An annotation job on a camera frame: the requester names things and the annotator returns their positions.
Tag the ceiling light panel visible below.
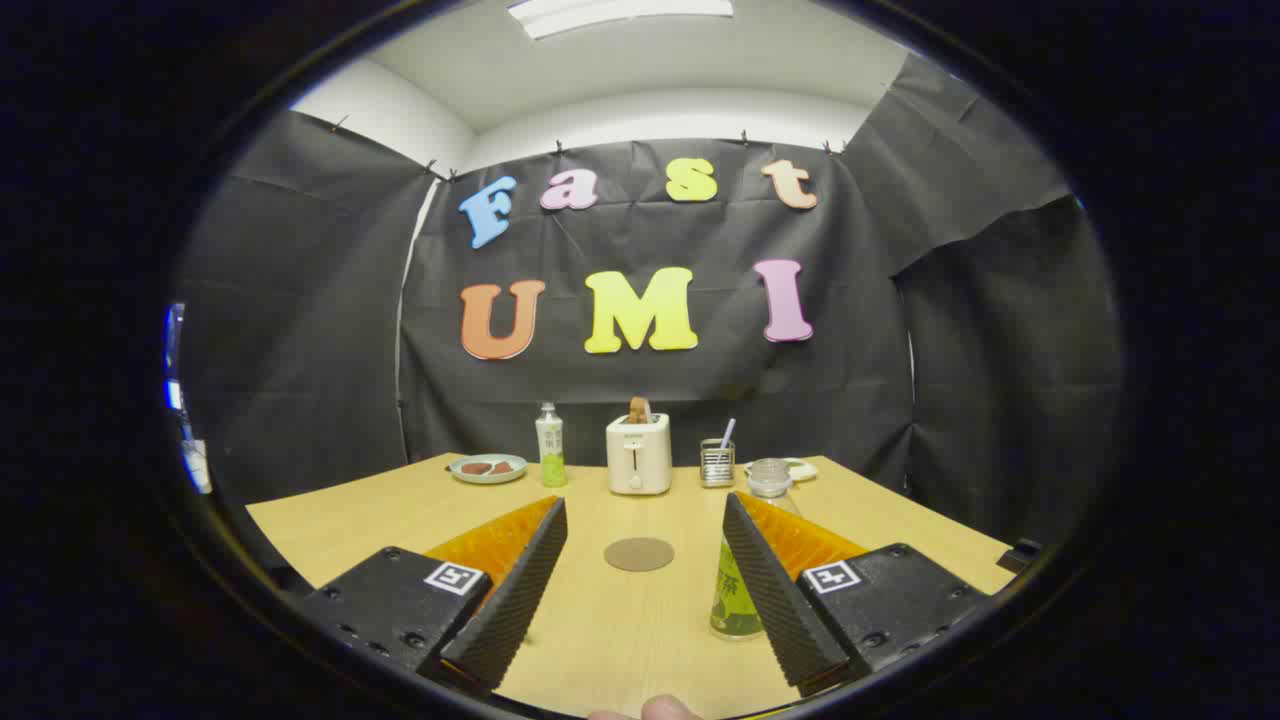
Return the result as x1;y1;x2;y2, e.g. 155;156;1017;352
507;0;736;41

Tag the clear juice bottle green label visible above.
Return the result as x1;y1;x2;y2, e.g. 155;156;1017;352
708;457;801;642

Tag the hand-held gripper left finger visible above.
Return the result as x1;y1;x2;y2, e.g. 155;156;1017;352
298;495;569;696

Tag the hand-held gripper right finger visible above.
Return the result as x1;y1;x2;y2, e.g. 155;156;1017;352
722;490;993;698

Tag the round brown coaster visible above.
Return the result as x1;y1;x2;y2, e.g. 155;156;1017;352
604;537;676;573

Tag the blue white equipment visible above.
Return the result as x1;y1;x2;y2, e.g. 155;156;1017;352
165;303;214;496

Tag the wooden table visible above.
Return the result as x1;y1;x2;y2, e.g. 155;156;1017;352
245;453;1019;720

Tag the small pale green plate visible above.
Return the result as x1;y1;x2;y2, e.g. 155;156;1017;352
449;454;528;486

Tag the white divided dish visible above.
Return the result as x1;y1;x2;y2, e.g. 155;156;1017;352
743;457;819;483

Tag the capped white green bottle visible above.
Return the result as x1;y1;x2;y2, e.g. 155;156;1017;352
535;403;568;488

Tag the white toaster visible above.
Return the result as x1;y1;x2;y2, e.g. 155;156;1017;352
606;413;673;496

